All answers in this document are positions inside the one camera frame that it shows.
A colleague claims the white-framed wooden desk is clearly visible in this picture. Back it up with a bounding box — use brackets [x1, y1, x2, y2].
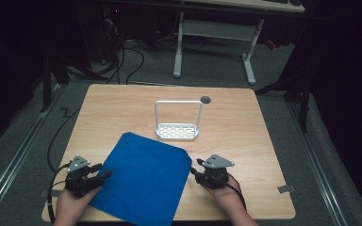
[172, 0, 306, 87]

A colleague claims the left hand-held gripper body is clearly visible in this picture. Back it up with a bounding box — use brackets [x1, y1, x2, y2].
[63, 154, 104, 199]

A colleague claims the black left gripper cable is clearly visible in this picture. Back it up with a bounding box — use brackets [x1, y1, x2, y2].
[46, 163, 74, 225]

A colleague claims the person's right hand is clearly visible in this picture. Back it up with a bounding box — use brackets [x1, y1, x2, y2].
[201, 176, 247, 218]

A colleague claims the white wire rack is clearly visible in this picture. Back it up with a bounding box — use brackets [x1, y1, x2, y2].
[154, 99, 205, 142]

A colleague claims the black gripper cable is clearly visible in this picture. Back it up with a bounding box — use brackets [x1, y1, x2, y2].
[46, 163, 74, 225]
[206, 174, 249, 212]

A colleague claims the black metal stand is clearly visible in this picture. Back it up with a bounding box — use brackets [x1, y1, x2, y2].
[254, 59, 314, 134]
[39, 54, 109, 114]

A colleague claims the bundle of black floor cables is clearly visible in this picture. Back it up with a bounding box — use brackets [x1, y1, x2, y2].
[105, 39, 146, 87]

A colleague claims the metal floor rail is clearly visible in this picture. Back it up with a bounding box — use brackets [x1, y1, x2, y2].
[286, 101, 349, 226]
[0, 83, 64, 222]

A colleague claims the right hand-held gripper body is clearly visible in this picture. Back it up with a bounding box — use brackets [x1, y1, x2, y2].
[194, 153, 236, 190]

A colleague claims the grey tape strip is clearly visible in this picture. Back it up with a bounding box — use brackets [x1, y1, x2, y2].
[276, 184, 297, 194]
[41, 188, 61, 199]

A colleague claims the black computer tower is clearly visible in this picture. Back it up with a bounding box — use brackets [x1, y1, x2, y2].
[101, 5, 127, 65]

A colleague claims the blue cloth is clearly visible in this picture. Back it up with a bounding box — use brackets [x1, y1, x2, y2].
[88, 131, 193, 226]

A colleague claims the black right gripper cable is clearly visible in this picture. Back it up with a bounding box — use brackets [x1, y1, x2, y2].
[206, 174, 249, 212]

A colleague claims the black floor cable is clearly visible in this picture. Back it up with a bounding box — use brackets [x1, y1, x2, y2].
[46, 106, 82, 174]

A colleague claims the person's left hand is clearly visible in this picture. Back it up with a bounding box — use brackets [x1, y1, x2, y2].
[55, 185, 102, 218]

